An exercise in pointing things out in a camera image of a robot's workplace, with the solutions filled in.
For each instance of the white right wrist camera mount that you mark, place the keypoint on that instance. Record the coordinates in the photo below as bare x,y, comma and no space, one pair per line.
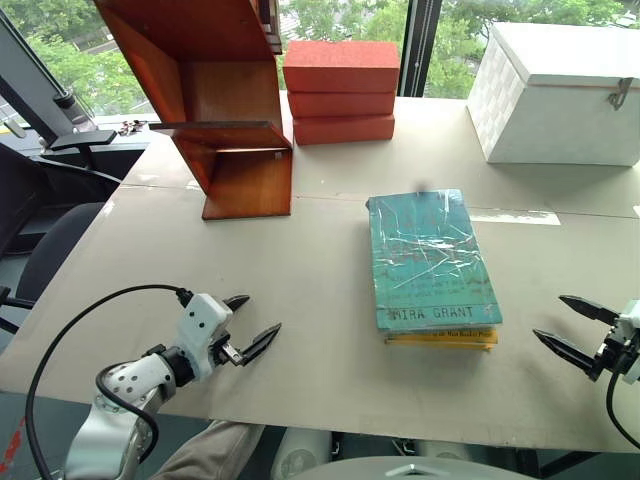
633,319

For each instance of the teal paperback book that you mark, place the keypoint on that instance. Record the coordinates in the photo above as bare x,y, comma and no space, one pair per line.
430,260

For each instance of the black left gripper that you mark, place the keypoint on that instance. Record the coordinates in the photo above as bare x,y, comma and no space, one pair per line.
231,356

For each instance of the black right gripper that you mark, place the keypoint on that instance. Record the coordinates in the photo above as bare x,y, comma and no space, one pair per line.
616,350

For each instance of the metal box latch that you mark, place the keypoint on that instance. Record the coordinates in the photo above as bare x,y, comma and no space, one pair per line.
619,95

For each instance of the brown wooden bookshelf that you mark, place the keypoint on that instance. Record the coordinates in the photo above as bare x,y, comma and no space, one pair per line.
240,190

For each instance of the black office chair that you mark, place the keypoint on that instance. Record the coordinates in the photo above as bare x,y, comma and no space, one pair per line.
55,245

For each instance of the grey slanted window frame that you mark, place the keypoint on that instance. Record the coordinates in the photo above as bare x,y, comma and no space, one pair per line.
35,85

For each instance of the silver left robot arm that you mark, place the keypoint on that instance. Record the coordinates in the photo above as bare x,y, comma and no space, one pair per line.
125,380

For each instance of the clear tape strip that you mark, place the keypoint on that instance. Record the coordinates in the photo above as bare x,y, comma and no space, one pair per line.
520,217

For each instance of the yellow paperback book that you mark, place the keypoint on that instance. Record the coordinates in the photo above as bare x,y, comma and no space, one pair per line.
445,339

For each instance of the white woven-pattern lidded box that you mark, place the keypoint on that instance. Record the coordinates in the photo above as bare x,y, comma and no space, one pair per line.
560,120

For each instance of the beige fabric trouser leg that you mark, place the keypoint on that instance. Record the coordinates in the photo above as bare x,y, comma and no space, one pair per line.
210,452

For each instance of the orange foam block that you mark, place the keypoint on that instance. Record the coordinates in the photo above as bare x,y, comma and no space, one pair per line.
344,130
340,65
340,104

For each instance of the small clutter on windowsill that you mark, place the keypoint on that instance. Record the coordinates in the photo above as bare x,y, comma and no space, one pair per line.
131,126

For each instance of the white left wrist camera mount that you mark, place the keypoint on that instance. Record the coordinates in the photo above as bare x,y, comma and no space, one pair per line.
200,320

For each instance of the dark window frame post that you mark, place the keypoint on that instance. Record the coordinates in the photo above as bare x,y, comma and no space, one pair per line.
419,45

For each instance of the grey robot torso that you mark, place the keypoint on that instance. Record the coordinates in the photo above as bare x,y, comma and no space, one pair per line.
395,470

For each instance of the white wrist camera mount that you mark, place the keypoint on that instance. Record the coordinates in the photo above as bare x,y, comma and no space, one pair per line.
633,319
200,320

